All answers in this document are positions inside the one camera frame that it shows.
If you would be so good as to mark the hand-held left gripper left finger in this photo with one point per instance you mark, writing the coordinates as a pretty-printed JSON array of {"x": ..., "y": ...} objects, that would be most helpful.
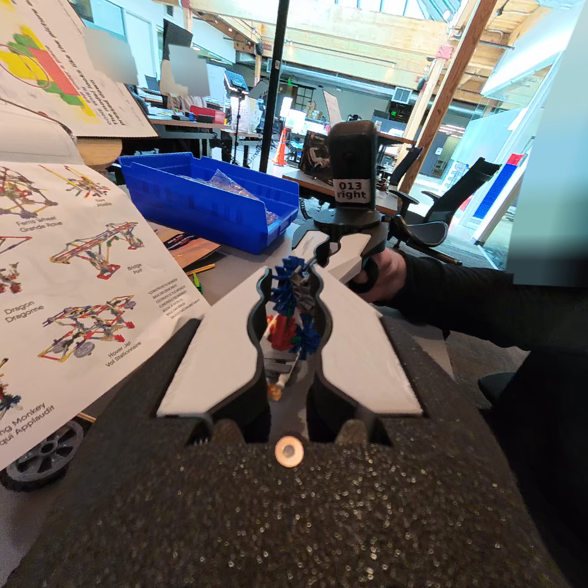
[{"x": 216, "y": 363}]

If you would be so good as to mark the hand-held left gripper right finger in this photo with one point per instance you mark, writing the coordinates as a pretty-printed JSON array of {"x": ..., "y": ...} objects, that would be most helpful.
[{"x": 367, "y": 363}]

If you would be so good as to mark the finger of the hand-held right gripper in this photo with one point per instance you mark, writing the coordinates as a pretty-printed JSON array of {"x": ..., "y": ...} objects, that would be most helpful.
[
  {"x": 351, "y": 259},
  {"x": 308, "y": 248}
]

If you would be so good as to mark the blue snowflake connector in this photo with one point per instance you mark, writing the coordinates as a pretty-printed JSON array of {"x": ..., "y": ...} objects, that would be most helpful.
[{"x": 281, "y": 294}]

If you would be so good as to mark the colourful construction toy model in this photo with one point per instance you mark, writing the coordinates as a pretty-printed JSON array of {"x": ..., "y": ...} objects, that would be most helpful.
[{"x": 280, "y": 335}]

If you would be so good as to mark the person's right forearm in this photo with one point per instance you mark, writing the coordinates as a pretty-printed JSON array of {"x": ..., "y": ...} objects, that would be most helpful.
[{"x": 482, "y": 303}]

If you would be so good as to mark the person's right hand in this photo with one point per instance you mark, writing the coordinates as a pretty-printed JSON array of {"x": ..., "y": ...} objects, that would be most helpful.
[{"x": 390, "y": 275}]

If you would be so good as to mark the black toy car box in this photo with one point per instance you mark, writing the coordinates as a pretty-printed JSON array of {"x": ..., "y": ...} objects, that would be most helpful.
[{"x": 314, "y": 156}]

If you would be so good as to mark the wooden table with black legs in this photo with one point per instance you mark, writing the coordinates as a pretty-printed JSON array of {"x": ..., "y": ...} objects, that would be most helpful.
[{"x": 312, "y": 183}]

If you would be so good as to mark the orange traffic cone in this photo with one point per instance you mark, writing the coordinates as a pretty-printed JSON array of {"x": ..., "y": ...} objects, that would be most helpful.
[{"x": 280, "y": 151}]

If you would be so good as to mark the long yellow rod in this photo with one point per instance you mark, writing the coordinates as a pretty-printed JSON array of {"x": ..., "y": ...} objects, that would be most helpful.
[{"x": 200, "y": 268}]

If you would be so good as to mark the black metal pole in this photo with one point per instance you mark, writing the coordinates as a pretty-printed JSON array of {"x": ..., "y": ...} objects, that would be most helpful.
[{"x": 272, "y": 92}]

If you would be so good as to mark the clear plastic bag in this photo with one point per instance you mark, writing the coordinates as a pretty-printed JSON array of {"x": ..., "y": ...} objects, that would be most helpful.
[{"x": 225, "y": 183}]

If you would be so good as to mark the blue plastic bin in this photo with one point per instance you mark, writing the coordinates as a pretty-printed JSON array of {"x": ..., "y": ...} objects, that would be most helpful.
[{"x": 206, "y": 216}]

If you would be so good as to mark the black office chair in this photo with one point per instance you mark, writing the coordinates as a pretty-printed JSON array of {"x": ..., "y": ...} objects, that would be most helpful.
[{"x": 459, "y": 197}]

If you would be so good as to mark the brown plastic bag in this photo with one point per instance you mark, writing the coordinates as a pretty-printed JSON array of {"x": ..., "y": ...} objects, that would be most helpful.
[{"x": 193, "y": 248}]

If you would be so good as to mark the black chair armrest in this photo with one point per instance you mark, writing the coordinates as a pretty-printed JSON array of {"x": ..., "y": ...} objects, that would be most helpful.
[{"x": 496, "y": 390}]

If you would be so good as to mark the studio light on tripod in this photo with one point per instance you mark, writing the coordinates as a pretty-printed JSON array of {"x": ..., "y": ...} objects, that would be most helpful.
[{"x": 236, "y": 82}]

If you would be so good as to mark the toy models instruction sheet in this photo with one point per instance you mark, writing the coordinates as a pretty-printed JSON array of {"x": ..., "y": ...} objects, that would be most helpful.
[{"x": 92, "y": 298}]

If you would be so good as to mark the short yellow rod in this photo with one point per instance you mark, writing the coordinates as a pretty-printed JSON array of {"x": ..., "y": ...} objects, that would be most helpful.
[{"x": 86, "y": 417}]

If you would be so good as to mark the red case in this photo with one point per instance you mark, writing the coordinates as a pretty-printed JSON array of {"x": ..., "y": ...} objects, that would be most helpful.
[{"x": 206, "y": 114}]

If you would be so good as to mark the background work table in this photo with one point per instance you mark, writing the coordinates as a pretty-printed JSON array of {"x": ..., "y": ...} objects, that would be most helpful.
[{"x": 183, "y": 126}]

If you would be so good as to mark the black wheel with grey hub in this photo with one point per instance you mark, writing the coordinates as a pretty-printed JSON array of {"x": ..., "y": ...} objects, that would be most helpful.
[{"x": 46, "y": 454}]

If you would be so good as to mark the person's torso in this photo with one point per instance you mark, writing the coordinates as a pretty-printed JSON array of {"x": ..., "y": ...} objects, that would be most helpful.
[{"x": 551, "y": 459}]

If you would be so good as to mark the round wooden board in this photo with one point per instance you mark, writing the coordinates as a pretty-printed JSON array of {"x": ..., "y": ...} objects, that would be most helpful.
[{"x": 99, "y": 151}]

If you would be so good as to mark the brick building instruction sheet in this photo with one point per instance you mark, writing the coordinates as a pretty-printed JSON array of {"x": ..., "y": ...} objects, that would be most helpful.
[{"x": 92, "y": 92}]

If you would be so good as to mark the white instruction booklet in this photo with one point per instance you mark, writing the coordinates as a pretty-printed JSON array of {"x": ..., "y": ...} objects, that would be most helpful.
[{"x": 32, "y": 138}]

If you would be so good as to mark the wooden support post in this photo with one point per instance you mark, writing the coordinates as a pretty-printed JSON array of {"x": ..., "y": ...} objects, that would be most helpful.
[{"x": 450, "y": 92}]

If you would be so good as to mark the blue brick wall panel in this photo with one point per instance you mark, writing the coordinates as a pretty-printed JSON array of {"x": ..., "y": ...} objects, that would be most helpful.
[{"x": 498, "y": 188}]

